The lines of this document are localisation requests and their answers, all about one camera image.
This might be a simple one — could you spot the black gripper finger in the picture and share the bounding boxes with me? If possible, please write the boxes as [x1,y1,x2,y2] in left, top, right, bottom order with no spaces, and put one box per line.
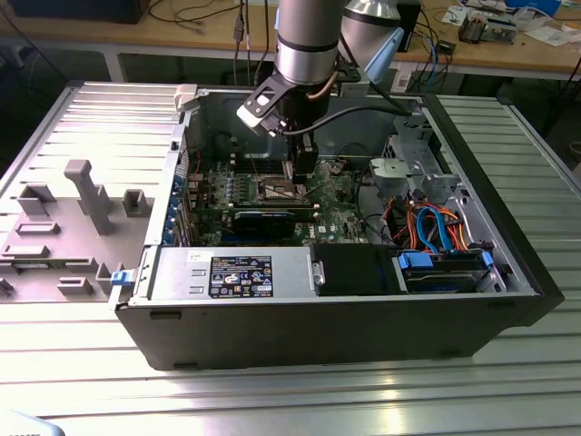
[289,134,318,186]

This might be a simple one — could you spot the CPU socket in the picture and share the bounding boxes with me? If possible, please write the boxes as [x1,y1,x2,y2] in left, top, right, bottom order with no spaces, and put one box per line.
[256,172,308,203]

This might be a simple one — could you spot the CPU cooler heatsink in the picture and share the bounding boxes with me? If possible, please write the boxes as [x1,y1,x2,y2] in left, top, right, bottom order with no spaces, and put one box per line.
[457,12,487,45]

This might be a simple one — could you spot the green motherboard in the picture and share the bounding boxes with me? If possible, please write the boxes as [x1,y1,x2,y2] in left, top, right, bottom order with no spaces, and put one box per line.
[186,156,371,249]

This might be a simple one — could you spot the black graphics card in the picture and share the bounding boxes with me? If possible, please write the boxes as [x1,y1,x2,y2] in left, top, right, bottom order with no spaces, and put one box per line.
[232,209,297,239]

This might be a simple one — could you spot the silver metal drive cage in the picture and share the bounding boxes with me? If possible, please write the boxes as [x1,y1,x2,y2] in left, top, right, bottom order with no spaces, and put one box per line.
[368,110,464,203]

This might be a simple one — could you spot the white plastic case latch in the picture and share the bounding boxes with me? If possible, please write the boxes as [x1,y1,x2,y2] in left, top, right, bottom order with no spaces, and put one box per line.
[173,84,202,114]

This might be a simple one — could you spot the wooden desk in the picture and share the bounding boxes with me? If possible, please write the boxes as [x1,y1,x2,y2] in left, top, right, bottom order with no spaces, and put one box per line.
[0,0,581,76]

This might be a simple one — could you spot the black upright box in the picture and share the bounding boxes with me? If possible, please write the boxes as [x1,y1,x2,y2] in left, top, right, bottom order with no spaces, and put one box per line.
[398,0,422,52]

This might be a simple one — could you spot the grey power supply unit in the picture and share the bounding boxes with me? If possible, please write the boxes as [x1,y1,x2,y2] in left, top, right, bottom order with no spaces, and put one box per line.
[147,247,315,304]

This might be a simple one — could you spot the black PC case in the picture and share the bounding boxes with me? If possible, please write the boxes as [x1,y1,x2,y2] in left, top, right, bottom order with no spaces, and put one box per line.
[108,83,566,373]

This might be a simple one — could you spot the hard disk in blue carrier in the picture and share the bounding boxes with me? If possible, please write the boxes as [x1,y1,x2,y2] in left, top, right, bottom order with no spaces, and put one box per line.
[390,248,497,295]

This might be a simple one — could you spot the grey electronic module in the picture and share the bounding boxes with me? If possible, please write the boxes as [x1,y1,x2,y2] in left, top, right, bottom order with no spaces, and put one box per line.
[483,15,519,45]

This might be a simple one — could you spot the grey parts rack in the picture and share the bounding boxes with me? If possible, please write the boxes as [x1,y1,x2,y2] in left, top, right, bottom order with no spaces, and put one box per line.
[0,158,158,304]

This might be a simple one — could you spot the blue plastic clip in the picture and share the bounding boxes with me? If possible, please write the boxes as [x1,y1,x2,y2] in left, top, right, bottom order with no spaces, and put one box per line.
[110,270,138,289]

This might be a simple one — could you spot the black monitor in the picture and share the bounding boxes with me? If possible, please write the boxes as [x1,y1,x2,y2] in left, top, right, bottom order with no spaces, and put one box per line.
[7,0,147,26]

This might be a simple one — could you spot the white papers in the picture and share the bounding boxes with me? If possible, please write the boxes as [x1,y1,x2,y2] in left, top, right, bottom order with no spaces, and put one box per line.
[521,22,581,49]

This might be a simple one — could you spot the blue box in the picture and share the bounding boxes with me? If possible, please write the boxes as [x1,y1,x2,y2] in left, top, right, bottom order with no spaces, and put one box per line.
[504,0,564,15]

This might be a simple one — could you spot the white rounded device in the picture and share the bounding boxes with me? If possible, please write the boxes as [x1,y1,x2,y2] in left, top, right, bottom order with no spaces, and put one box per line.
[0,410,64,436]

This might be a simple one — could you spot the wire locking lever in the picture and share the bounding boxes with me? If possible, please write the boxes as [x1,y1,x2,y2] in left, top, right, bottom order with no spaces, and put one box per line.
[246,144,261,178]

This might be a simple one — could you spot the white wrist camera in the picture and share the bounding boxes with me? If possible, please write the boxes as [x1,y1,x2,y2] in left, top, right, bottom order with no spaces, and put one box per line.
[234,74,296,137]

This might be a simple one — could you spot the black camera cable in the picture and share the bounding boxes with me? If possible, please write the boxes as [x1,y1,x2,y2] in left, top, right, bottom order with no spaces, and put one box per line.
[276,104,419,137]

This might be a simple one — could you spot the blue data wire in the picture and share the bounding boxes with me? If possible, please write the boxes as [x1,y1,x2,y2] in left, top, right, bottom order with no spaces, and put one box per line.
[416,206,457,253]

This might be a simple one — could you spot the orange power wires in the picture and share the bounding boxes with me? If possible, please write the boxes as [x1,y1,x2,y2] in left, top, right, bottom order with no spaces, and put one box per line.
[385,199,471,253]

